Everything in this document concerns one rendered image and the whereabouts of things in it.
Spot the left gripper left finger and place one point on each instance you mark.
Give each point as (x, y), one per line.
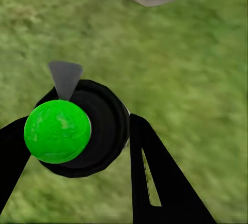
(14, 156)

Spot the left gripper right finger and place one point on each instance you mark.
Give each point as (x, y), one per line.
(180, 202)

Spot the pesticide atomizer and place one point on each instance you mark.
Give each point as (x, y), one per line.
(80, 127)

